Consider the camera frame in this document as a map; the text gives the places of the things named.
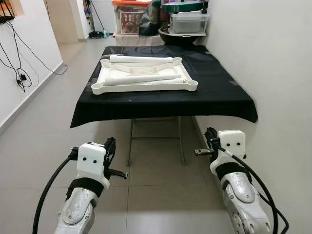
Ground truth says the black round basin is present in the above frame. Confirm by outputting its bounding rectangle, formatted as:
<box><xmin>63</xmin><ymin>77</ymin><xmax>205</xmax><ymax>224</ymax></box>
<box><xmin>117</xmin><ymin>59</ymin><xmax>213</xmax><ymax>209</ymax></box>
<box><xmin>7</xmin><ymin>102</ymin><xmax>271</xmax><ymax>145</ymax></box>
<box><xmin>158</xmin><ymin>27</ymin><xmax>208</xmax><ymax>48</ymax></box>

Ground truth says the dark green pot lid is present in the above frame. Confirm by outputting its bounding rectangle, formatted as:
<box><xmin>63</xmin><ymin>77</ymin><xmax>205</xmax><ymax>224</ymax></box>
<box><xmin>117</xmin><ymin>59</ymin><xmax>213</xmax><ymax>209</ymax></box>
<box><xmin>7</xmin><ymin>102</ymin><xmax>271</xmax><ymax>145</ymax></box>
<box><xmin>162</xmin><ymin>0</ymin><xmax>204</xmax><ymax>13</ymax></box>

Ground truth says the long black wall cable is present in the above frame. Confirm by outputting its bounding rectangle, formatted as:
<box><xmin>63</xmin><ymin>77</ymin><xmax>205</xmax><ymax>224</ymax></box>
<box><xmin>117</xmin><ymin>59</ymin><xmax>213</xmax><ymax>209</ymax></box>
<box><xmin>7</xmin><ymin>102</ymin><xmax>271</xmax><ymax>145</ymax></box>
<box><xmin>7</xmin><ymin>22</ymin><xmax>68</xmax><ymax>76</ymax></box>

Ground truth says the black tablecloth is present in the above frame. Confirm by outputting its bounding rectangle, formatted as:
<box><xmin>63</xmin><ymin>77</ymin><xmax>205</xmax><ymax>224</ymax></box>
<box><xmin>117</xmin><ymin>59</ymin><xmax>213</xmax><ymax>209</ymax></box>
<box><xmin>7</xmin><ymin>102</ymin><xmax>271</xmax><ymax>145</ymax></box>
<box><xmin>70</xmin><ymin>45</ymin><xmax>259</xmax><ymax>129</ymax></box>

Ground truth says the white plastic children table top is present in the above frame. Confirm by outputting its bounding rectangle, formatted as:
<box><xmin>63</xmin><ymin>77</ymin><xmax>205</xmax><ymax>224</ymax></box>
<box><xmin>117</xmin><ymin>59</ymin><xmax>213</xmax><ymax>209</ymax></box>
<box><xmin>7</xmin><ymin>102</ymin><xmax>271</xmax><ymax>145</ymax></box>
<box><xmin>91</xmin><ymin>55</ymin><xmax>199</xmax><ymax>95</ymax></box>

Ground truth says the clear storage box orange lid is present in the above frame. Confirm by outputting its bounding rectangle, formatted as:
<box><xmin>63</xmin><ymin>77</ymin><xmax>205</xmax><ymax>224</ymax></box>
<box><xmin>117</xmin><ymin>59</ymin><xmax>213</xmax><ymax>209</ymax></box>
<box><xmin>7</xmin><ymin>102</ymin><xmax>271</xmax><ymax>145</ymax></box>
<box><xmin>112</xmin><ymin>0</ymin><xmax>153</xmax><ymax>36</ymax></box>

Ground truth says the hanging black wall cable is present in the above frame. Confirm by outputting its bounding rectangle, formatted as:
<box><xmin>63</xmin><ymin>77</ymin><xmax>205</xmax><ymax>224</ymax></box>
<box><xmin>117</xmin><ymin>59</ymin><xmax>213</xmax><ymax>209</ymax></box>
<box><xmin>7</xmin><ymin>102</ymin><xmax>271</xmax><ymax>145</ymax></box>
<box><xmin>0</xmin><ymin>22</ymin><xmax>33</xmax><ymax>93</ymax></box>

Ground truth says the beige low bench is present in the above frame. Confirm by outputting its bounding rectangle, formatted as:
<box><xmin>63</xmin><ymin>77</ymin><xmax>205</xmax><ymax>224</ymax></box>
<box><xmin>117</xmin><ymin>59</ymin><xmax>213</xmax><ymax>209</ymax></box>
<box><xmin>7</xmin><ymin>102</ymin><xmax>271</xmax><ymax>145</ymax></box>
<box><xmin>115</xmin><ymin>33</ymin><xmax>166</xmax><ymax>47</ymax></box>

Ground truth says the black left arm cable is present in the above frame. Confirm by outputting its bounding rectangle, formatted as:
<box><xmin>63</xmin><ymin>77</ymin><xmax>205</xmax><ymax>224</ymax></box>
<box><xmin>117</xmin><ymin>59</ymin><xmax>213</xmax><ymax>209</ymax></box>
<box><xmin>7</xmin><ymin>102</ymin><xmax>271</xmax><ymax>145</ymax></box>
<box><xmin>33</xmin><ymin>148</ymin><xmax>79</xmax><ymax>234</ymax></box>

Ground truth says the dark shiny plastic bag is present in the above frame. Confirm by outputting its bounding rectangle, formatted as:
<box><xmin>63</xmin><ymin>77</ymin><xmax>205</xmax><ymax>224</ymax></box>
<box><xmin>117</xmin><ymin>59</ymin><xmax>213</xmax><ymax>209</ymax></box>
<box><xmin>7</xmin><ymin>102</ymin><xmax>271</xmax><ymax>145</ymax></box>
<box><xmin>138</xmin><ymin>0</ymin><xmax>165</xmax><ymax>37</ymax></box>

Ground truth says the white cabinet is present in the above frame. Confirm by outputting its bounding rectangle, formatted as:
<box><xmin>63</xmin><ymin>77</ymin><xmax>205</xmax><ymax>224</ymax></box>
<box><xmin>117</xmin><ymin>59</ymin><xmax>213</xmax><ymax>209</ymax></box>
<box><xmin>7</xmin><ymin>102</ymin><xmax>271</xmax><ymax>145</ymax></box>
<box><xmin>92</xmin><ymin>0</ymin><xmax>117</xmax><ymax>35</ymax></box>

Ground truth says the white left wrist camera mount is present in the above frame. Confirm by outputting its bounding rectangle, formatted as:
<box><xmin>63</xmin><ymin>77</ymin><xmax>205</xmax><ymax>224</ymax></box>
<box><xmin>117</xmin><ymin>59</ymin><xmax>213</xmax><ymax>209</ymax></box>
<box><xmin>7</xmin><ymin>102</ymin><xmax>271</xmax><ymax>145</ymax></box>
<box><xmin>77</xmin><ymin>142</ymin><xmax>111</xmax><ymax>188</ymax></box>

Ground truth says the black pole mop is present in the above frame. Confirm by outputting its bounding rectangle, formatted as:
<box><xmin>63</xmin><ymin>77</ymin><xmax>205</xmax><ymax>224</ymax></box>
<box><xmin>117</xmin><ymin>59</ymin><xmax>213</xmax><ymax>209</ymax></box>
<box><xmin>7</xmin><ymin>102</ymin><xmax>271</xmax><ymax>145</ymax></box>
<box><xmin>88</xmin><ymin>0</ymin><xmax>114</xmax><ymax>39</ymax></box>

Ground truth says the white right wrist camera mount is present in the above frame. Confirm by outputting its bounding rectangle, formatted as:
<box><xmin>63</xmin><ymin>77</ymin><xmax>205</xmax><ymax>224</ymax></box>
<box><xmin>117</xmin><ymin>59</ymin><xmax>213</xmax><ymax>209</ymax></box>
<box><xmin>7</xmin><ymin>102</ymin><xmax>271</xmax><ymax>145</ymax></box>
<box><xmin>211</xmin><ymin>129</ymin><xmax>246</xmax><ymax>172</ymax></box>

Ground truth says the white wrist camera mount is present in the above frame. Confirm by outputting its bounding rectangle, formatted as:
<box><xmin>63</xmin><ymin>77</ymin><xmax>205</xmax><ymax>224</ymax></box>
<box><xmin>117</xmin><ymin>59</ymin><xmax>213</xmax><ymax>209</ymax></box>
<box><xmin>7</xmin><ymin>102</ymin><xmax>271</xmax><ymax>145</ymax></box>
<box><xmin>211</xmin><ymin>129</ymin><xmax>246</xmax><ymax>172</ymax></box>
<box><xmin>77</xmin><ymin>142</ymin><xmax>111</xmax><ymax>188</ymax></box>

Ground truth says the clear lidded plastic container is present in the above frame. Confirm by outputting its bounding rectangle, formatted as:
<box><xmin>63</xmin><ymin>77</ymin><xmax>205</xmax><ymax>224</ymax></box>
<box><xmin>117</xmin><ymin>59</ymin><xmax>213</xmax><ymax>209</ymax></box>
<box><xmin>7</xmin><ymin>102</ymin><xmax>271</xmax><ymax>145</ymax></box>
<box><xmin>168</xmin><ymin>12</ymin><xmax>211</xmax><ymax>36</ymax></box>

